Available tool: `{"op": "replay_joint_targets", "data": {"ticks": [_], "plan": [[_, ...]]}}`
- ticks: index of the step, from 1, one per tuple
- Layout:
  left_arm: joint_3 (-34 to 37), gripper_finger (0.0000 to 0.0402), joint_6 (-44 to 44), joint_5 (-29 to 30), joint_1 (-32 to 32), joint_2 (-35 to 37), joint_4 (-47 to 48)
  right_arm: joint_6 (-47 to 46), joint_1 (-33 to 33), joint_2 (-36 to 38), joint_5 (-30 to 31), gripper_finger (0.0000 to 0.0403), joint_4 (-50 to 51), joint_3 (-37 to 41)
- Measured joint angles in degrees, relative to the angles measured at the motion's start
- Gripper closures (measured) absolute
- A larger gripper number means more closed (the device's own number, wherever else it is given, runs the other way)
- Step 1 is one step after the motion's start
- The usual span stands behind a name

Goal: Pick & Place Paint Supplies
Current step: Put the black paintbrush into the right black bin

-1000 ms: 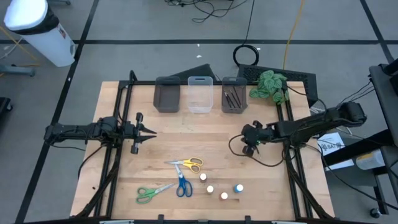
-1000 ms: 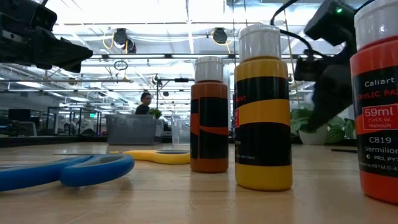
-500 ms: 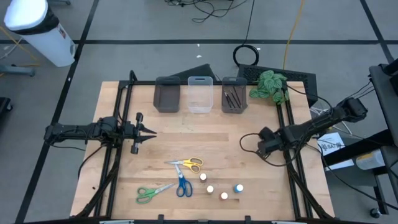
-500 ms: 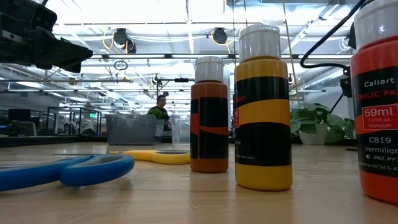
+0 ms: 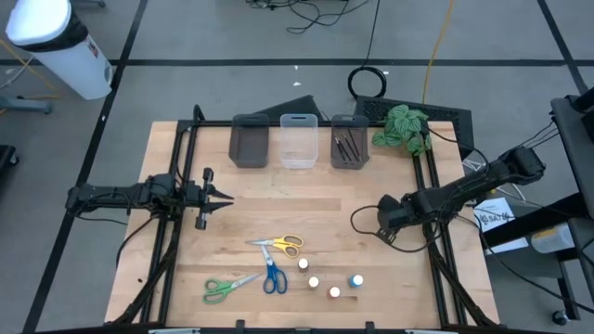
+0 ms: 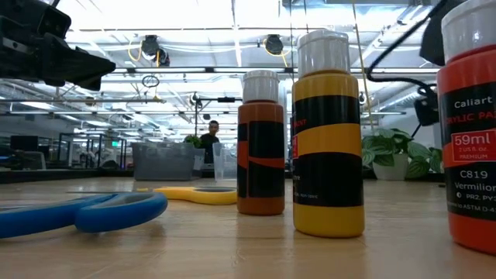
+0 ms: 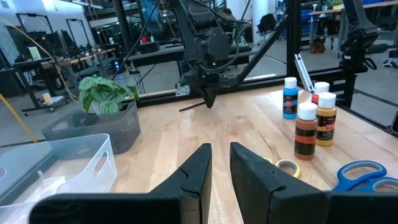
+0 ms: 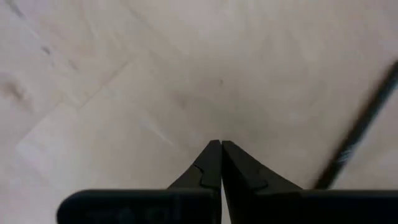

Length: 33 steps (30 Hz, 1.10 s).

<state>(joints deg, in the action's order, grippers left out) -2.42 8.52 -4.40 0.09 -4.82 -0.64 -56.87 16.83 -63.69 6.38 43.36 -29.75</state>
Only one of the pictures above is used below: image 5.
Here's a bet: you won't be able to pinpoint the dark grey plastic bin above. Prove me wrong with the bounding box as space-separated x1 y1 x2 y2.
329 114 371 171
227 113 271 169

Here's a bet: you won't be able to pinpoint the green-handled scissors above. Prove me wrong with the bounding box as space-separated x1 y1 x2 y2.
201 272 264 306

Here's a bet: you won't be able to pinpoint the yellow-handled scissors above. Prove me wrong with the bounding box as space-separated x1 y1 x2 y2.
244 233 305 260

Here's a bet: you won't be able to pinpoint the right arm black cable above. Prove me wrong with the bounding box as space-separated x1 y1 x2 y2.
349 204 437 255

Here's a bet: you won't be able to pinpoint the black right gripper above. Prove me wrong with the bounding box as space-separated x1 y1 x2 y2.
376 193 418 246

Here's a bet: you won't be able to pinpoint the black side cart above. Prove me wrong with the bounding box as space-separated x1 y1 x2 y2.
482 92 594 326

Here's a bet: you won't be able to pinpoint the blue-handled scissors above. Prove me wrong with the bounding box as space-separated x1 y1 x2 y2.
259 244 290 296

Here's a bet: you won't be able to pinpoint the black angled panel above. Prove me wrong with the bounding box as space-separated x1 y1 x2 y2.
252 94 325 123

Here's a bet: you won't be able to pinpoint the white paper sheet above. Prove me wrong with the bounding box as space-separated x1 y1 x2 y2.
472 197 517 234

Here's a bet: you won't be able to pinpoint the yellow floor cable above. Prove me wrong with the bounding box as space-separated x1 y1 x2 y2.
420 0 456 105

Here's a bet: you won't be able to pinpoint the grey stand foot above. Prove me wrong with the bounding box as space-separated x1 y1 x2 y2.
0 95 54 116

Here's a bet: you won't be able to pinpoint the black aluminium table frame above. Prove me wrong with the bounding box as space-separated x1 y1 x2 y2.
110 104 501 334

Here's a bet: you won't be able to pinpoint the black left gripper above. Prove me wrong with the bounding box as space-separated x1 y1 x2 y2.
183 167 235 232

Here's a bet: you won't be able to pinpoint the white trash bin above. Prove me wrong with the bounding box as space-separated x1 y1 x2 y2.
4 0 114 101

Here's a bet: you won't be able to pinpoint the clear plastic bin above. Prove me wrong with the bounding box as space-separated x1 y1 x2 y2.
278 113 320 171

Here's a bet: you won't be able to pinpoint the potted green striped plant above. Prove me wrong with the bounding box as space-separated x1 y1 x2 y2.
370 103 433 158

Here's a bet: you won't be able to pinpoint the coiled black cable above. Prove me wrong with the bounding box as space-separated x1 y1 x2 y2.
347 66 388 100

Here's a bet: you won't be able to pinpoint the tangled black floor cable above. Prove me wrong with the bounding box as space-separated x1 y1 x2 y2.
245 0 372 36

